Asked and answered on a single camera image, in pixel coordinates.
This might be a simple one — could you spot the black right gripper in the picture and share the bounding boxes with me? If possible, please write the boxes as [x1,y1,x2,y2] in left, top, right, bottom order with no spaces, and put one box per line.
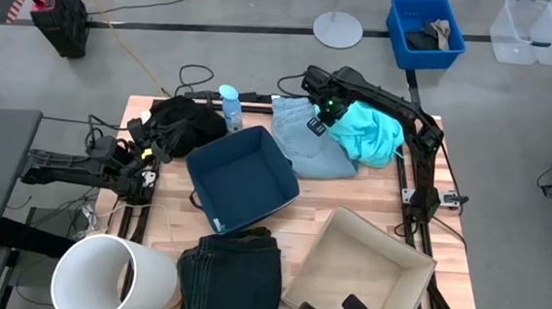
[304,84,351,140]

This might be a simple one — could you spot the light blue garment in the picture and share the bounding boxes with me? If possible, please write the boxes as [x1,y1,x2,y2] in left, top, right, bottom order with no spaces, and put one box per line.
[266,94,364,184]

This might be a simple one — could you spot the black garment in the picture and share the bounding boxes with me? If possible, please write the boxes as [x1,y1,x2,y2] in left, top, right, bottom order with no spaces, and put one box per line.
[138,91,231,162]

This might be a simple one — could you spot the teal garment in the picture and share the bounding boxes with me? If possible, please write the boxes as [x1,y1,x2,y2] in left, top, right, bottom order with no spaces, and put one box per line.
[309,97,409,171]

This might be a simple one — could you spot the beige fabric bin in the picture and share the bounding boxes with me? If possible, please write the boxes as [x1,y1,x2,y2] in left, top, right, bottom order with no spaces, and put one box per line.
[280,202,441,309]

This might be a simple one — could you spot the dark denim jeans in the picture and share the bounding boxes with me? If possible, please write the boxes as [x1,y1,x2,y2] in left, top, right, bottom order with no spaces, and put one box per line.
[173,220,288,309]

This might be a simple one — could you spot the black power strip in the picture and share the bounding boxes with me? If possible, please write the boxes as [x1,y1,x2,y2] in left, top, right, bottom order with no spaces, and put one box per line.
[184,86,274,106]

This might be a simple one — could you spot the light blue spray bottle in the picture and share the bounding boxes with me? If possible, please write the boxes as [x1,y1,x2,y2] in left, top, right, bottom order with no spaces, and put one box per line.
[216,84,247,134]

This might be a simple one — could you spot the navy blue fabric bin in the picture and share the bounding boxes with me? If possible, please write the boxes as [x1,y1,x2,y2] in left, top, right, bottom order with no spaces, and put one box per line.
[180,120,305,241]

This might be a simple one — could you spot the white round floor stand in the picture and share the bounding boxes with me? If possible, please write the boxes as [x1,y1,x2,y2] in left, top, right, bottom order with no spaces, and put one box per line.
[311,0,366,52]

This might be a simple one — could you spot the black cloth in bin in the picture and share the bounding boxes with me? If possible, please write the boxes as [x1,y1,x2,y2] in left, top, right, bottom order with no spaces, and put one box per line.
[403,29,442,53]

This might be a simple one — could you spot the blue plastic bin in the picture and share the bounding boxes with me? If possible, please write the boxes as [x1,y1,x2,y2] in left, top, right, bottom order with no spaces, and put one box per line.
[382,0,471,75]

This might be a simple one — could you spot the white cylindrical bucket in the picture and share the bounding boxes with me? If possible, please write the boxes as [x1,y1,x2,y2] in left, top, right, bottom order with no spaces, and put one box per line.
[49,229,183,309]

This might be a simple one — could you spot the beige cloth in bin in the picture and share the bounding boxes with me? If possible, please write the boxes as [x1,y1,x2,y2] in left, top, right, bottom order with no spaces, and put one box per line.
[422,17,454,52]

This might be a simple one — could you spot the red and black case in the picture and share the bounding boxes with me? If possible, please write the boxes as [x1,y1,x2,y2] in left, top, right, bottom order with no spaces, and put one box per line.
[26,0,93,60]

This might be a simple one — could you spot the black looped cable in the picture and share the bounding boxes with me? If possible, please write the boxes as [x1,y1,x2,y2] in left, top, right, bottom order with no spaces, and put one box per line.
[173,62,216,100]

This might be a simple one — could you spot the yellow cable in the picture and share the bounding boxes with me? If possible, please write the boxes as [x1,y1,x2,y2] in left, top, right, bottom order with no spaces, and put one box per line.
[60,0,180,98]

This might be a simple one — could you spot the black aluminium table frame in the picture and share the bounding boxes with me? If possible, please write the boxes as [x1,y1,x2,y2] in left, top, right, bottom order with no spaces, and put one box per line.
[98,82,500,309]

